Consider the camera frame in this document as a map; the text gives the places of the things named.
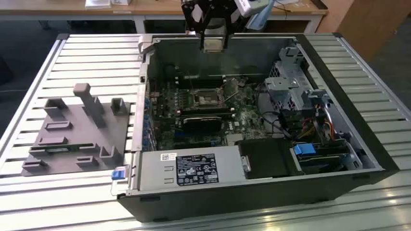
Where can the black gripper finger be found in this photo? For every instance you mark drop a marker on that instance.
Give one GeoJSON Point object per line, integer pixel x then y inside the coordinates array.
{"type": "Point", "coordinates": [205, 26]}
{"type": "Point", "coordinates": [229, 26]}

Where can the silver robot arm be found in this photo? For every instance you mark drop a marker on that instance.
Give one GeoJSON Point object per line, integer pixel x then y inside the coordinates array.
{"type": "Point", "coordinates": [215, 29]}

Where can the CPU socket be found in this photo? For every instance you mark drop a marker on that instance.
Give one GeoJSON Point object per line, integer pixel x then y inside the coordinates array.
{"type": "Point", "coordinates": [207, 98]}

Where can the pale blue teach pendant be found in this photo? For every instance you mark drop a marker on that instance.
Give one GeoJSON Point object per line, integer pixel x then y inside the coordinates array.
{"type": "Point", "coordinates": [261, 19]}

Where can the coin cell battery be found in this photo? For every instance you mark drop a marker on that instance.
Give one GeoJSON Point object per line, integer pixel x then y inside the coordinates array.
{"type": "Point", "coordinates": [243, 81]}

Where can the white box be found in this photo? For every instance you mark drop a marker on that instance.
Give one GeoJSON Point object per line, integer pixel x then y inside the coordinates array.
{"type": "Point", "coordinates": [122, 2]}
{"type": "Point", "coordinates": [97, 4]}

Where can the metal drive cage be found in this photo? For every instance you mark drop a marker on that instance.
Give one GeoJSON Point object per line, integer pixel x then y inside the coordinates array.
{"type": "Point", "coordinates": [289, 96]}

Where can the green motherboard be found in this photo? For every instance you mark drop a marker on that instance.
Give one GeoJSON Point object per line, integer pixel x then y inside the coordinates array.
{"type": "Point", "coordinates": [245, 115]}

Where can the black graphics card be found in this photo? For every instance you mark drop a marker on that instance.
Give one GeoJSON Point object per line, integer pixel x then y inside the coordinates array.
{"type": "Point", "coordinates": [202, 125]}

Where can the wooden cabinet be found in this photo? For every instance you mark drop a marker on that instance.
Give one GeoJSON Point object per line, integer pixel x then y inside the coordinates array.
{"type": "Point", "coordinates": [369, 24]}

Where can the wooden desk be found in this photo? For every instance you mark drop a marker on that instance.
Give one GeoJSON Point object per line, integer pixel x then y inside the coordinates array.
{"type": "Point", "coordinates": [49, 9]}

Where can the blue disk carrier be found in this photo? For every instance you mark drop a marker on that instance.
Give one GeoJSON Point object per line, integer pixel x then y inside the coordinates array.
{"type": "Point", "coordinates": [305, 149]}

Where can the black fan shroud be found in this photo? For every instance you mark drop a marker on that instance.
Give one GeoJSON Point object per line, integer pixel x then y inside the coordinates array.
{"type": "Point", "coordinates": [270, 158]}

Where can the grey parts rack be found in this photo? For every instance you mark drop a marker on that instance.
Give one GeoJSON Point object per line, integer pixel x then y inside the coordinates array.
{"type": "Point", "coordinates": [81, 134]}

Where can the silver power supply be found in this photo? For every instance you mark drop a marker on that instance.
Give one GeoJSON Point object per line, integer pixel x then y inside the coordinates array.
{"type": "Point", "coordinates": [154, 168]}

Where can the metal disk bay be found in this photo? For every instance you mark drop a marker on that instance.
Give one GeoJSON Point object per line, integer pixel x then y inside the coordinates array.
{"type": "Point", "coordinates": [353, 158]}

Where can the blue case latch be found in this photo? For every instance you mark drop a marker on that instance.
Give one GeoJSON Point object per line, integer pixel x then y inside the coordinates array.
{"type": "Point", "coordinates": [117, 175]}

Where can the black PC case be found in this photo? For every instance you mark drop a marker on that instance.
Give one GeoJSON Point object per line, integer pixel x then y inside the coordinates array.
{"type": "Point", "coordinates": [225, 204]}

